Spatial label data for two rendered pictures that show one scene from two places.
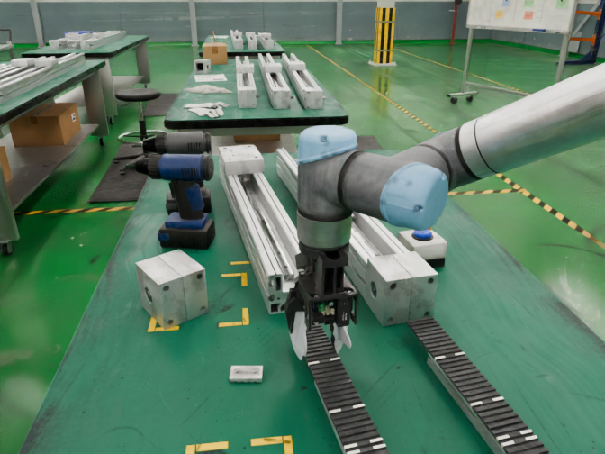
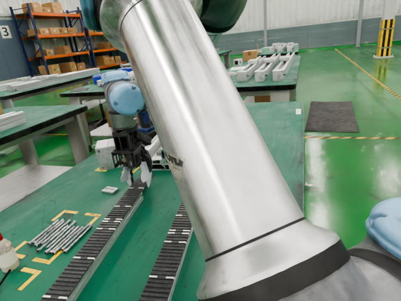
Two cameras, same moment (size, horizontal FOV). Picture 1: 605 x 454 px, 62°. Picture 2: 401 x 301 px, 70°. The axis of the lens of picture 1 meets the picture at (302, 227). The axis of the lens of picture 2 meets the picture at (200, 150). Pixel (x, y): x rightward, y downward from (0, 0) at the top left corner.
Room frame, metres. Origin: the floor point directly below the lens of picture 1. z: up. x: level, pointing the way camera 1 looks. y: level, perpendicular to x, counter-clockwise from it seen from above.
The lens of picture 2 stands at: (0.01, -0.59, 1.23)
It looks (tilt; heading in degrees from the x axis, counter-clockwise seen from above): 22 degrees down; 28
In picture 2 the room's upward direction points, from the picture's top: 6 degrees counter-clockwise
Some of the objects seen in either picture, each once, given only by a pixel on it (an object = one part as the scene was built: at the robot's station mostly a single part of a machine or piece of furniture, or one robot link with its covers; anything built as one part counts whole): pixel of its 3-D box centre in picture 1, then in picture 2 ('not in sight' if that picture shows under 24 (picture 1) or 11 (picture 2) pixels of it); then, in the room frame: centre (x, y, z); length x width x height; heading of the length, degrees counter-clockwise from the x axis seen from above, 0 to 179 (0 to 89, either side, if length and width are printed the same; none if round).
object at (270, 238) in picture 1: (256, 210); (181, 126); (1.19, 0.12, 0.82); 0.80 x 0.10 x 0.09; 15
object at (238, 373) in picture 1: (246, 374); (110, 190); (0.62, 0.09, 0.78); 0.05 x 0.03 x 0.01; 90
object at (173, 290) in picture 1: (178, 286); (113, 153); (0.81, 0.23, 0.83); 0.11 x 0.10 x 0.10; 129
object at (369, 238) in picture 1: (327, 203); not in sight; (1.23, -0.07, 0.82); 0.80 x 0.10 x 0.09; 15
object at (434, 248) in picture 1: (417, 248); not in sight; (1.00, -0.26, 0.81); 0.10 x 0.08 x 0.06; 105
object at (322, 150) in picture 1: (328, 172); (118, 92); (0.63, -0.03, 1.11); 0.09 x 0.08 x 0.11; 50
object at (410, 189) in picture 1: (400, 186); (132, 96); (0.58, -0.12, 1.11); 0.11 x 0.11 x 0.08; 50
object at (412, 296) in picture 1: (405, 286); not in sight; (0.81, -0.19, 0.83); 0.12 x 0.09 x 0.10; 105
